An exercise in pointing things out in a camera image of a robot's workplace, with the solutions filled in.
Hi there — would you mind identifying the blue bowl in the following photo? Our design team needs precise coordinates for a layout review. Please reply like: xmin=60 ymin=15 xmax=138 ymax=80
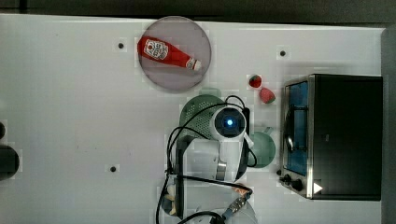
xmin=159 ymin=184 xmax=177 ymax=216

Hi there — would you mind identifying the pink toy strawberry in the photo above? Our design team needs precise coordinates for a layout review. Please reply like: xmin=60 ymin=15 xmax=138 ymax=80
xmin=260 ymin=88 xmax=276 ymax=104

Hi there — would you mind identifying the red ketchup bottle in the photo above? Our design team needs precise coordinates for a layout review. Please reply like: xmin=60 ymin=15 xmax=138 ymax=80
xmin=137 ymin=35 xmax=202 ymax=71

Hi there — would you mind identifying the grey round plate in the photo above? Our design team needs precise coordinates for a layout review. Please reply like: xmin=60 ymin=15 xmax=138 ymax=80
xmin=136 ymin=16 xmax=211 ymax=91

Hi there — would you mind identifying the green plastic strainer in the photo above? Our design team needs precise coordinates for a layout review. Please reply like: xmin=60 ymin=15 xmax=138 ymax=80
xmin=179 ymin=88 xmax=223 ymax=139

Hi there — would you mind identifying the teal green plate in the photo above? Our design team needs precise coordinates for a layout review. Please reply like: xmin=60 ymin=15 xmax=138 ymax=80
xmin=247 ymin=127 xmax=276 ymax=168

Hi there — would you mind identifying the toy banana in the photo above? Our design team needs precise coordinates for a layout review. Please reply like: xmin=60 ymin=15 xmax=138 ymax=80
xmin=164 ymin=185 xmax=177 ymax=216

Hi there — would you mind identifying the toy orange slice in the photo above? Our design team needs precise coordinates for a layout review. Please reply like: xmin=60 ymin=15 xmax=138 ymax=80
xmin=233 ymin=183 xmax=253 ymax=199

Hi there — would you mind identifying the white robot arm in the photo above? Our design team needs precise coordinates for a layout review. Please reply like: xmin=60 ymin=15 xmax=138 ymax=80
xmin=169 ymin=105 xmax=258 ymax=224

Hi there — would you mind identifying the black cable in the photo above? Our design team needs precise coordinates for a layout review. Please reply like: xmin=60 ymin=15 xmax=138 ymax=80
xmin=154 ymin=94 xmax=258 ymax=224

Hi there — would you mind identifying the black cylinder cup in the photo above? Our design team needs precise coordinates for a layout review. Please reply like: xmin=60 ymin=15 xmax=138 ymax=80
xmin=0 ymin=122 xmax=6 ymax=139
xmin=0 ymin=146 xmax=20 ymax=181

